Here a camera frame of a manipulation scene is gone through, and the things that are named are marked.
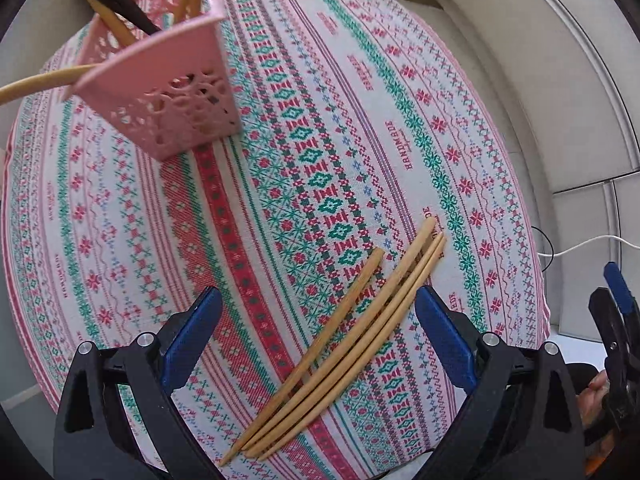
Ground person's right hand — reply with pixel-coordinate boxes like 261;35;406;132
575;370;617;444

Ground black power cable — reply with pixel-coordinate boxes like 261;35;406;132
530;225;552;262

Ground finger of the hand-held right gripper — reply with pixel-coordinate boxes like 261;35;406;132
602;261;640;327
588;287;640;397

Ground patterned red green tablecloth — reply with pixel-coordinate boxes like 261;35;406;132
0;0;553;480

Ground white kitchen base cabinets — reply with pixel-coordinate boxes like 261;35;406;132
400;0;640;343

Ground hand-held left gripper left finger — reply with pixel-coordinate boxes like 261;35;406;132
52;286;223;480

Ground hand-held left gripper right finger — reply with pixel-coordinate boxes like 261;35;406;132
414;285;587;480

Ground pink perforated plastic basket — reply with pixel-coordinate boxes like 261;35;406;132
62;0;243;162

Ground white power cable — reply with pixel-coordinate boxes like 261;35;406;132
537;234;640;262

